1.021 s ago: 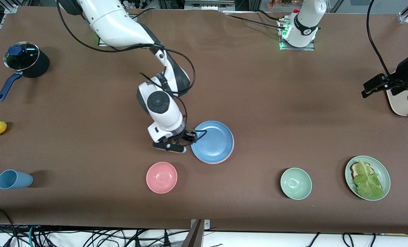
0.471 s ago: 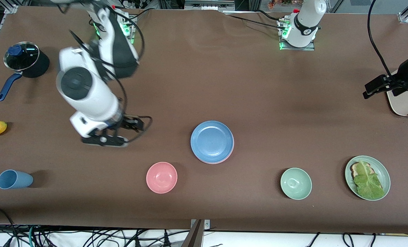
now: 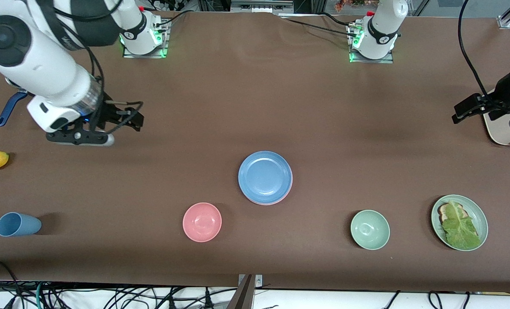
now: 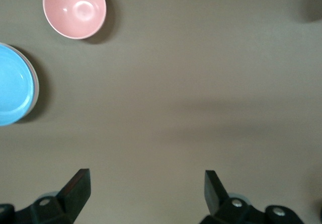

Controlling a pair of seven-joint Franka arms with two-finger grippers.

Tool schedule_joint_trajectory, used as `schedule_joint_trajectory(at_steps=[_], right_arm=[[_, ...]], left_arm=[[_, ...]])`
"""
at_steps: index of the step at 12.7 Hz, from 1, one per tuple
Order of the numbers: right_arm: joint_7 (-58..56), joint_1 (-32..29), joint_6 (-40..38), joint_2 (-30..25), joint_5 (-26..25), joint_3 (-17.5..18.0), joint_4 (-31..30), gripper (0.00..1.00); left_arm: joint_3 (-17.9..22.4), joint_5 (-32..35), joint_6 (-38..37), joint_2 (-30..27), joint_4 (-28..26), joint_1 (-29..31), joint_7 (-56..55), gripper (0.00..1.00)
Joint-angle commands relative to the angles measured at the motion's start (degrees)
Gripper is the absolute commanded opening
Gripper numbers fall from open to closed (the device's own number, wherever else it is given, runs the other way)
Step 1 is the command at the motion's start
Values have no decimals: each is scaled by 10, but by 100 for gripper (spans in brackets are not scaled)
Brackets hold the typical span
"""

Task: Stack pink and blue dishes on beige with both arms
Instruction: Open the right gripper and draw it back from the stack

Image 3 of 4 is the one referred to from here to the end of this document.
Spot small green bowl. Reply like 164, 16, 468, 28
350, 209, 390, 250

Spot orange items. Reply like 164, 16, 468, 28
334, 0, 382, 11

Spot brown table cloth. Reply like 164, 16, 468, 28
0, 8, 510, 292

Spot aluminium frame post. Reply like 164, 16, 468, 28
226, 274, 264, 309

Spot black pot with blue handle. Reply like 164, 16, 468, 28
0, 77, 29, 127

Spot green lettuce leaf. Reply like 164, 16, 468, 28
441, 201, 482, 250

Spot green plate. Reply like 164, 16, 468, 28
431, 194, 489, 251

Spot black base cable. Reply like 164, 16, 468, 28
154, 11, 195, 28
281, 17, 357, 37
319, 12, 359, 28

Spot blue plate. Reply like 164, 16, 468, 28
238, 151, 293, 204

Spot toast bread slice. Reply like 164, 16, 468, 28
438, 203, 468, 226

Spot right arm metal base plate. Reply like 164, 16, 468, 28
123, 19, 169, 58

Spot blue cup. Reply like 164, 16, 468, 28
0, 212, 42, 237

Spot beige toaster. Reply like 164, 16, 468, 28
482, 88, 510, 146

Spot pink plate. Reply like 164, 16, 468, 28
243, 189, 293, 206

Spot small pink bowl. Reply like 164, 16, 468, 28
182, 202, 222, 242

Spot grey metal box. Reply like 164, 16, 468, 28
230, 0, 294, 13

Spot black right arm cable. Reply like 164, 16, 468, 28
45, 0, 145, 134

